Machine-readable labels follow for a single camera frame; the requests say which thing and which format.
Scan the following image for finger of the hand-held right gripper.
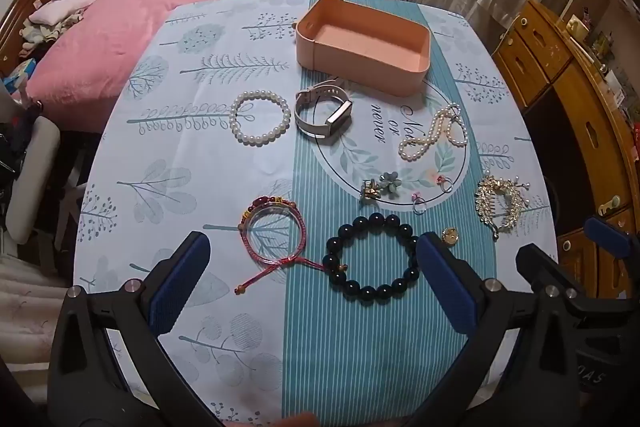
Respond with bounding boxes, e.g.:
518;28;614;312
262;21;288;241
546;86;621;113
516;244;640;313
585;216;640;263

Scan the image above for white chair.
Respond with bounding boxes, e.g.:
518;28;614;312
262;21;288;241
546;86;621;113
0;114;62;245

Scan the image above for grey green flower ornament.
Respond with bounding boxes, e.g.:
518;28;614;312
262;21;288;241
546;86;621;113
380;172;402;198

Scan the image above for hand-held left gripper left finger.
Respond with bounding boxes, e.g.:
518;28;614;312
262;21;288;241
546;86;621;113
47;231;221;427

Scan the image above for beige strap smart watch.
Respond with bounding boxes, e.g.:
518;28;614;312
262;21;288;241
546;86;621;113
294;77;353;140

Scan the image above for wooden headboard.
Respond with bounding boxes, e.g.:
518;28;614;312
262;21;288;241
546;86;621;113
0;0;83;75

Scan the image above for pearl necklace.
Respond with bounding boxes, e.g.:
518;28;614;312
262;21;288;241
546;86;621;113
398;103;468;162

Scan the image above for wooden cabinet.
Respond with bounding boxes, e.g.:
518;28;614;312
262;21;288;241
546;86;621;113
492;0;640;300

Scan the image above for gold hair comb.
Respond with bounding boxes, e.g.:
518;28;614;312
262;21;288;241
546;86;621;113
474;174;532;242

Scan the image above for red woven bracelet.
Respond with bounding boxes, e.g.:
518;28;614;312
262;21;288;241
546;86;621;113
234;195;323;295

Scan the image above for floral pillow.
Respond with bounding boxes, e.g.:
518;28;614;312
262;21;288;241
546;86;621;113
30;0;97;28

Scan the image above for black bead bracelet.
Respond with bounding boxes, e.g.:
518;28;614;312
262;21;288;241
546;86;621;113
324;214;421;304

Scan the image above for pile of clothes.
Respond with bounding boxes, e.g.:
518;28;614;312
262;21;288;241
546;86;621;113
20;17;68;58

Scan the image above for pink cardboard box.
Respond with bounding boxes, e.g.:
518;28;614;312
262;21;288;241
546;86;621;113
294;0;432;98

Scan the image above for leaf print tablecloth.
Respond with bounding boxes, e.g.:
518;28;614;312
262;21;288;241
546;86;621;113
72;0;558;427

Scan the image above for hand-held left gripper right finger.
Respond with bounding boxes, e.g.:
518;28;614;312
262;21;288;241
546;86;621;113
405;232;583;427

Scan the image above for white pearl bracelet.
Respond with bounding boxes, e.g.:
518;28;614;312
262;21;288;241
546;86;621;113
229;91;292;146

